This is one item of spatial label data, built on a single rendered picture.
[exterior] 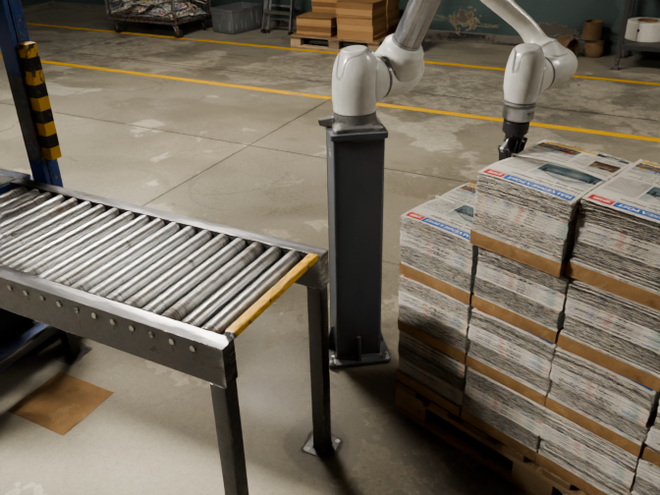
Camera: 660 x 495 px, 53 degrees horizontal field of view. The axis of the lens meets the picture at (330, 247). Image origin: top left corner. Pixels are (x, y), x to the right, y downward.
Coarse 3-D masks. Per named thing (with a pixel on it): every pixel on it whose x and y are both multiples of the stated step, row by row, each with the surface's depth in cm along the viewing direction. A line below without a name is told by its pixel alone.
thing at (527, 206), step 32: (512, 160) 191; (480, 192) 186; (512, 192) 178; (544, 192) 171; (576, 192) 171; (480, 224) 190; (512, 224) 183; (544, 224) 175; (576, 224) 173; (544, 256) 178
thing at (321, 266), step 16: (64, 192) 242; (80, 192) 242; (128, 208) 229; (144, 208) 229; (192, 224) 217; (208, 224) 217; (256, 240) 207; (272, 240) 207; (288, 240) 206; (304, 256) 200; (320, 256) 197; (304, 272) 203; (320, 272) 200; (320, 288) 203
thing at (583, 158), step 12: (540, 144) 201; (552, 144) 201; (564, 144) 201; (540, 156) 194; (552, 156) 193; (564, 156) 193; (576, 156) 193; (588, 156) 192; (600, 156) 192; (612, 156) 192; (588, 168) 185; (600, 168) 185; (612, 168) 185; (624, 168) 185
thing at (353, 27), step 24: (312, 0) 829; (336, 0) 815; (360, 0) 778; (384, 0) 782; (312, 24) 799; (336, 24) 803; (360, 24) 772; (384, 24) 793; (312, 48) 812; (336, 48) 798
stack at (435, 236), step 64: (448, 192) 229; (448, 256) 206; (448, 320) 216; (576, 320) 181; (640, 320) 168; (448, 384) 228; (576, 384) 188; (640, 384) 175; (576, 448) 197; (640, 448) 181
